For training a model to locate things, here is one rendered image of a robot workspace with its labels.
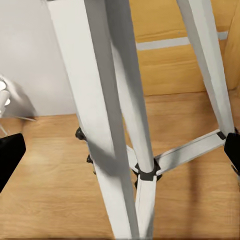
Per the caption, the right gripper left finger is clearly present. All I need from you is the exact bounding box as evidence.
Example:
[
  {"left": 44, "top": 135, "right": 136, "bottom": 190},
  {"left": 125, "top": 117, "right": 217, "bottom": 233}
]
[{"left": 0, "top": 133, "right": 26, "bottom": 193}]

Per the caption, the digital camera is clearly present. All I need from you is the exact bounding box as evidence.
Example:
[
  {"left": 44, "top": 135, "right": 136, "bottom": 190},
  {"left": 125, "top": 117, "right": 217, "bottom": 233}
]
[{"left": 131, "top": 168, "right": 164, "bottom": 189}]

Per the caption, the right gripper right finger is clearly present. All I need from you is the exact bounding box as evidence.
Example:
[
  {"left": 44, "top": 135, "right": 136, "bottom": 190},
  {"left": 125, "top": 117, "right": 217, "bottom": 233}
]
[{"left": 224, "top": 133, "right": 240, "bottom": 173}]

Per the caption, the camera tripod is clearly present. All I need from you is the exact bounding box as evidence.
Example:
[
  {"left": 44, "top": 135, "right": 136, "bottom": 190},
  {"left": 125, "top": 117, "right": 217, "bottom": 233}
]
[{"left": 44, "top": 0, "right": 240, "bottom": 240}]

